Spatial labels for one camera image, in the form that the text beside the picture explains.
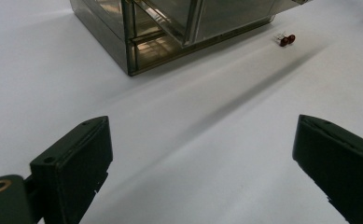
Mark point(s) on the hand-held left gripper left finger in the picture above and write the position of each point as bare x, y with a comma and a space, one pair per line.
73, 168

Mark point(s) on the red earrings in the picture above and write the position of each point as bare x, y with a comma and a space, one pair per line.
286, 39

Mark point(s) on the clear plastic drawer organizer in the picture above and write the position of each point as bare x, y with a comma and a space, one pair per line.
170, 31

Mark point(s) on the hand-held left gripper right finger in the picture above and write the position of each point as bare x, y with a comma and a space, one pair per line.
341, 161

